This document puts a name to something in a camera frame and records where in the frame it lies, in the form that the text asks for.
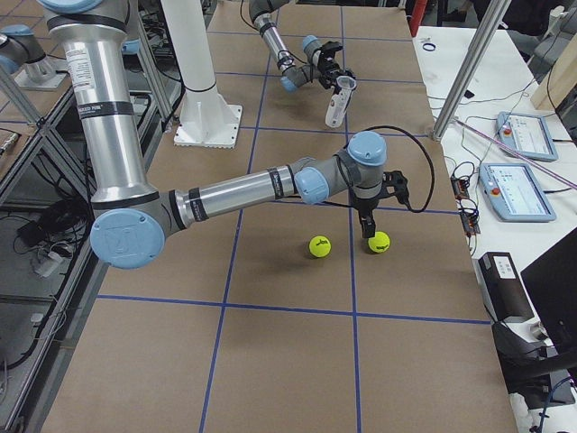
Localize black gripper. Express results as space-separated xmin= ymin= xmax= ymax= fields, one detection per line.
xmin=352 ymin=192 xmax=380 ymax=238
xmin=317 ymin=57 xmax=355 ymax=89

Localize white blue tennis ball can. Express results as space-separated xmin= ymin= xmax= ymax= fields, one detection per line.
xmin=325 ymin=75 xmax=357 ymax=128

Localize yellow tennis ball Wilson 3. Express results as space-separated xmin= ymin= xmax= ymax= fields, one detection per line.
xmin=367 ymin=231 xmax=390 ymax=253

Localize yellow tennis ball Roland Garros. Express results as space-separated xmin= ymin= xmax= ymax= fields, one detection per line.
xmin=308 ymin=235 xmax=332 ymax=258

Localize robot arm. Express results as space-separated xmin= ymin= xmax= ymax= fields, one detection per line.
xmin=37 ymin=1 xmax=387 ymax=269
xmin=249 ymin=1 xmax=356 ymax=94

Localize brown paper table cover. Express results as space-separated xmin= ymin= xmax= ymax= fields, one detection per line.
xmin=29 ymin=3 xmax=517 ymax=432

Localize teach pendant near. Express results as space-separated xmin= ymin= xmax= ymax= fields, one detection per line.
xmin=479 ymin=163 xmax=556 ymax=223

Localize teach pendant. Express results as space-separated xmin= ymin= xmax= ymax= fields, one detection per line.
xmin=479 ymin=163 xmax=556 ymax=223
xmin=496 ymin=112 xmax=558 ymax=162

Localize black box with label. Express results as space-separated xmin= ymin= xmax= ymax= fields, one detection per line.
xmin=477 ymin=252 xmax=534 ymax=323

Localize teach pendant far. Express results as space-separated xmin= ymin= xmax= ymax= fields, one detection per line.
xmin=496 ymin=112 xmax=558 ymax=162

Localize black computer monitor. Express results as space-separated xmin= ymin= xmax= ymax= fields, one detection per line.
xmin=521 ymin=229 xmax=576 ymax=352

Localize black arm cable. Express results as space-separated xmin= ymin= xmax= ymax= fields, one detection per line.
xmin=351 ymin=125 xmax=436 ymax=214

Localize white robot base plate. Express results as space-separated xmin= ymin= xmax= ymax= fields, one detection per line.
xmin=174 ymin=102 xmax=243 ymax=149

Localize white pedestal column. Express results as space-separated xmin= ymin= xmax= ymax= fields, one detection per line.
xmin=161 ymin=0 xmax=216 ymax=108

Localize aluminium frame post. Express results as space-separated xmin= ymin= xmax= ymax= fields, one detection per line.
xmin=431 ymin=0 xmax=511 ymax=141

